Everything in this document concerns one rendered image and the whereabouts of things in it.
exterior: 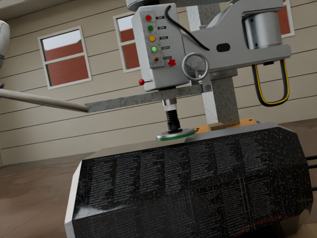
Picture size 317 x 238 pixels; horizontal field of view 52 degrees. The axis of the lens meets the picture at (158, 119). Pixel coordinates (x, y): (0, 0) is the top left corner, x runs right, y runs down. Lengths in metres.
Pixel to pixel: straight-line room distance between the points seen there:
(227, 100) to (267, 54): 0.70
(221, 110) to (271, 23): 0.81
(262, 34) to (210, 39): 0.34
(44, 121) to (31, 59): 1.72
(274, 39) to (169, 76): 0.68
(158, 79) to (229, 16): 0.54
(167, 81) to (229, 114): 0.99
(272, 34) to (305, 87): 5.92
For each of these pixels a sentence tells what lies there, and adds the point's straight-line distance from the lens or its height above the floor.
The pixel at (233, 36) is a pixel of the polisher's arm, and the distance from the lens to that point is 1.86.
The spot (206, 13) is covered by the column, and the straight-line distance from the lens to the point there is 2.57.
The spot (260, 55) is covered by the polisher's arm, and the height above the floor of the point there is 1.22.
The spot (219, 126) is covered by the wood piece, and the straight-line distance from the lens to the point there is 2.27.
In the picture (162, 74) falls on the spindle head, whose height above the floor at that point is 1.21.
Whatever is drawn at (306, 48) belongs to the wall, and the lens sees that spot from 7.91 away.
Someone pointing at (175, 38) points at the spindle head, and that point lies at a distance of 1.70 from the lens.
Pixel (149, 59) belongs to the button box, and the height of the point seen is 1.29.
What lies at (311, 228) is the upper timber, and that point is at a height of 0.24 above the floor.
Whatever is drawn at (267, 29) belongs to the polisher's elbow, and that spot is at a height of 1.36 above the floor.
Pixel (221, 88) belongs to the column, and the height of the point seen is 1.08.
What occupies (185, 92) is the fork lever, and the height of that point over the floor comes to 1.10.
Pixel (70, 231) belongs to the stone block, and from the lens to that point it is 1.73.
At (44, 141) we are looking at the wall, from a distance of 9.65.
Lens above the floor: 1.10
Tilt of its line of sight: 4 degrees down
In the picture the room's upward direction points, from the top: 11 degrees counter-clockwise
